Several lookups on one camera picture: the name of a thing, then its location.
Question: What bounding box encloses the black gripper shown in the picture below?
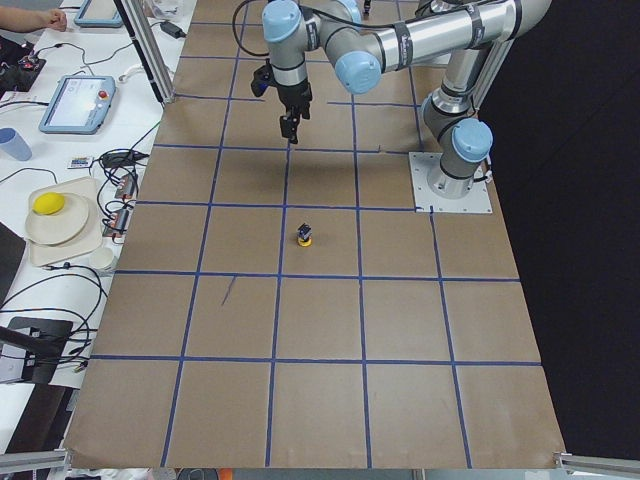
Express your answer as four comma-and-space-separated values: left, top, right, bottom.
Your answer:
276, 82, 313, 144

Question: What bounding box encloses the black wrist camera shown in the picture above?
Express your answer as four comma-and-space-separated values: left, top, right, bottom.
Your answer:
250, 60, 276, 98

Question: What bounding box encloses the black device on stand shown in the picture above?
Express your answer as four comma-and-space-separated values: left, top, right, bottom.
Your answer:
1, 316, 73, 384

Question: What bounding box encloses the teach pendant tablet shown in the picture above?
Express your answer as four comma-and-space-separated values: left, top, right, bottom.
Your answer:
74, 0, 123, 28
39, 75, 116, 135

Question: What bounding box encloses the near teach pendant tablet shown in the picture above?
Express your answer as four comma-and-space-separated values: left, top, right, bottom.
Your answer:
39, 75, 116, 135

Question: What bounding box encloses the yellow push button switch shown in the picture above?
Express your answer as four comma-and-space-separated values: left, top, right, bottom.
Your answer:
296, 223, 313, 247

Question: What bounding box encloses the light blue plastic cup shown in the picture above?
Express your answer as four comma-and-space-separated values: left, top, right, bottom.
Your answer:
0, 127, 32, 161

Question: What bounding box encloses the black power adapter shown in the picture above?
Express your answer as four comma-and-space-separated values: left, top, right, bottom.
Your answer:
160, 21, 186, 39

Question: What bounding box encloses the far teach pendant tablet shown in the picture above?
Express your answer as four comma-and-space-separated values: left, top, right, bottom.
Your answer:
74, 0, 123, 28

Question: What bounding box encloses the beige rectangular tray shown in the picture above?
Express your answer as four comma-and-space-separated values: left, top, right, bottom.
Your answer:
25, 177, 102, 267

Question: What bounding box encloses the aluminium frame post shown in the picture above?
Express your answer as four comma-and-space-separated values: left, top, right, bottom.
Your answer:
114, 0, 175, 105

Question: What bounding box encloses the yellow lemon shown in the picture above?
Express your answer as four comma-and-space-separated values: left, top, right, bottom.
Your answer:
32, 192, 66, 216

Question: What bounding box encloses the white paper cup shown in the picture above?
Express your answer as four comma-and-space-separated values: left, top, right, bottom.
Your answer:
89, 247, 118, 276

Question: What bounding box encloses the beige round plate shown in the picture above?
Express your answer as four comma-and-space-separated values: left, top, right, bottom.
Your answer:
25, 193, 89, 245

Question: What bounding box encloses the person's hand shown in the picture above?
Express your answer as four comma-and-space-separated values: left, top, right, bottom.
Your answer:
36, 9, 67, 32

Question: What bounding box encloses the small colourful card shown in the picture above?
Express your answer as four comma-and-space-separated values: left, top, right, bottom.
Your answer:
67, 156, 95, 170

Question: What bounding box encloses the brown paper table cover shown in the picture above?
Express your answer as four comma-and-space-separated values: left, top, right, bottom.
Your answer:
65, 1, 564, 469

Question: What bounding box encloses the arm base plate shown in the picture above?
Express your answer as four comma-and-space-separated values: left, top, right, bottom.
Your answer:
409, 152, 492, 214

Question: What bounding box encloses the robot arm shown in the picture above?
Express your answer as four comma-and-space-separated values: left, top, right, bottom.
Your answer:
251, 1, 550, 199

